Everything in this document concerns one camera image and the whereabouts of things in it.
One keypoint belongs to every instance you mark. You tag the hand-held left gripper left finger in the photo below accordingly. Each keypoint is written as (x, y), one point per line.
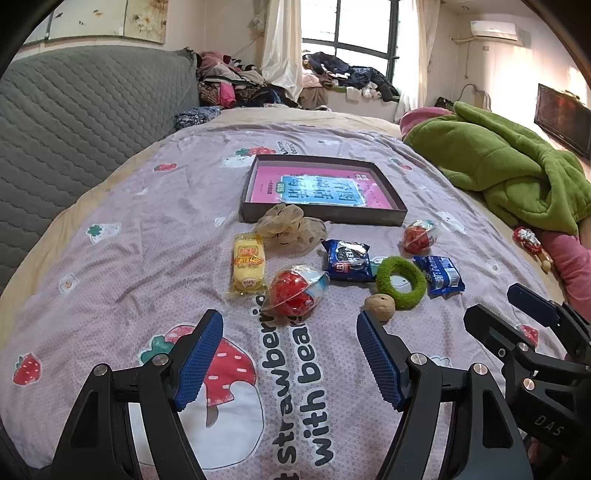
(198, 360)

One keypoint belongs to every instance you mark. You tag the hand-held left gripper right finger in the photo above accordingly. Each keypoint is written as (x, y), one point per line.
(376, 360)

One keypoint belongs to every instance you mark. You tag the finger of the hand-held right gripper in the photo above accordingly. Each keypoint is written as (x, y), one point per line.
(489, 325)
(531, 300)

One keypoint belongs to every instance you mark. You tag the walnut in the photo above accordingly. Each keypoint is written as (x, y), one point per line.
(379, 307)

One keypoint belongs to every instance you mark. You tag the blue cookie packet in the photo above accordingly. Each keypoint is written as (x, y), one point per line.
(348, 263)
(441, 274)

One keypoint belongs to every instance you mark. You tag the yellow snack packet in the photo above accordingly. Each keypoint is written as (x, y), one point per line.
(249, 267)

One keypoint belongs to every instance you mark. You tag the red toy egg packet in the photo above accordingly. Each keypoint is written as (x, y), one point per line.
(418, 237)
(291, 288)

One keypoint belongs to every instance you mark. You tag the dark cardboard box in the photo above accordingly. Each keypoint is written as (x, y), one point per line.
(323, 217)

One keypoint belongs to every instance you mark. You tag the beige scrunchie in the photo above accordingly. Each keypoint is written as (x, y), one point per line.
(291, 228)

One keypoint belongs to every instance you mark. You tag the red wrapped toy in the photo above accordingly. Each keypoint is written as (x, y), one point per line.
(528, 240)

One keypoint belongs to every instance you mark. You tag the purple strawberry printed blanket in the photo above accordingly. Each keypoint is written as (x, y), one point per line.
(138, 258)

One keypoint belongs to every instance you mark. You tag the green fleece blanket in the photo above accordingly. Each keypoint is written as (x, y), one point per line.
(498, 157)

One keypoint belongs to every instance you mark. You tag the white appliance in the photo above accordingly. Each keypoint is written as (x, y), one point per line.
(478, 94)

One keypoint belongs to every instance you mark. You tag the dark bag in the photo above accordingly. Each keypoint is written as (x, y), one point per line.
(445, 102)

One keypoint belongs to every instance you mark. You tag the blue patterned cloth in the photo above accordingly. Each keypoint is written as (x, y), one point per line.
(196, 115)

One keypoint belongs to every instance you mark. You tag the brown cloth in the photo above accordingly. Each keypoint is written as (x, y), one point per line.
(314, 98)

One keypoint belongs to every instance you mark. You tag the white air conditioner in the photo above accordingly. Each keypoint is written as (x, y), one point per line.
(496, 30)

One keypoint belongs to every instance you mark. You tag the white curtain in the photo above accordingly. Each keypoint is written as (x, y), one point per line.
(281, 46)
(418, 50)

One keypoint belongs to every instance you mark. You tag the grey quilted headboard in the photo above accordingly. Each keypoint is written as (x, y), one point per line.
(69, 115)

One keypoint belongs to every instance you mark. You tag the pile of mixed clothes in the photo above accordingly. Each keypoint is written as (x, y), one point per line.
(231, 78)

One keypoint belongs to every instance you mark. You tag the pile of dark clothes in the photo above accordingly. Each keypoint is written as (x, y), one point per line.
(351, 76)

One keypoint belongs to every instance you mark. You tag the window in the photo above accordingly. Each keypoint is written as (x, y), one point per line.
(351, 27)

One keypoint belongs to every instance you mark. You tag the wall television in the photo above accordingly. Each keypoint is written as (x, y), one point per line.
(563, 117)

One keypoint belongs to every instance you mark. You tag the flower wall painting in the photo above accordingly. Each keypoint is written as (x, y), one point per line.
(115, 18)

